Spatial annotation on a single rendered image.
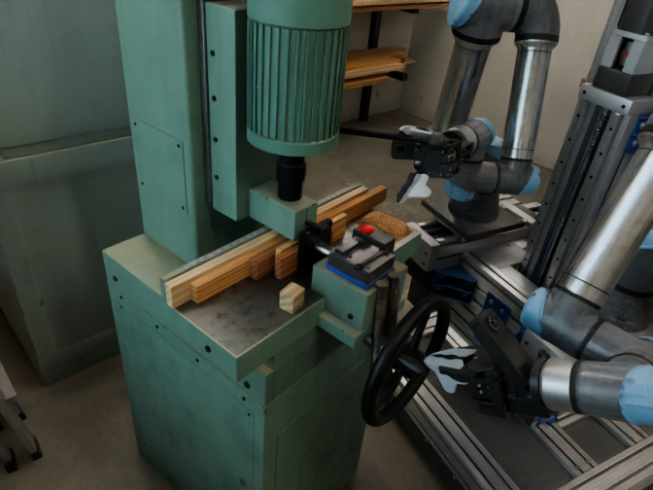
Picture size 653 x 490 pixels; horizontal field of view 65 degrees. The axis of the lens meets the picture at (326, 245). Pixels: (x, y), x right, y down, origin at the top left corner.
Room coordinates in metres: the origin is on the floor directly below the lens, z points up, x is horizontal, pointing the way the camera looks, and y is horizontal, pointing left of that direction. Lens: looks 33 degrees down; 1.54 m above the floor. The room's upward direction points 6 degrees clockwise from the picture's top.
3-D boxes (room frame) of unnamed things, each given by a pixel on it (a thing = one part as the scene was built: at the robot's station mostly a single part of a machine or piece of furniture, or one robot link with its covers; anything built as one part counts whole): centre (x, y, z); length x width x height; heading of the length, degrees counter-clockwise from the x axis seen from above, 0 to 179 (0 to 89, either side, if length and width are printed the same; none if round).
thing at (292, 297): (0.76, 0.05, 0.92); 0.04 x 0.03 x 0.04; 150
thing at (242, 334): (0.88, 0.00, 0.87); 0.61 x 0.30 x 0.06; 143
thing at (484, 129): (1.16, -0.31, 1.12); 0.11 x 0.08 x 0.09; 143
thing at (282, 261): (0.90, 0.04, 0.93); 0.17 x 0.02 x 0.05; 143
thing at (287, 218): (0.95, 0.10, 0.99); 0.14 x 0.07 x 0.09; 53
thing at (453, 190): (1.16, -0.33, 1.02); 0.11 x 0.08 x 0.11; 95
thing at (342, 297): (0.83, -0.07, 0.92); 0.15 x 0.13 x 0.09; 143
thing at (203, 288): (0.99, 0.05, 0.92); 0.62 x 0.02 x 0.04; 143
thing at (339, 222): (0.95, 0.03, 0.93); 0.22 x 0.01 x 0.06; 143
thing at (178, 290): (0.96, 0.10, 0.93); 0.60 x 0.02 x 0.05; 143
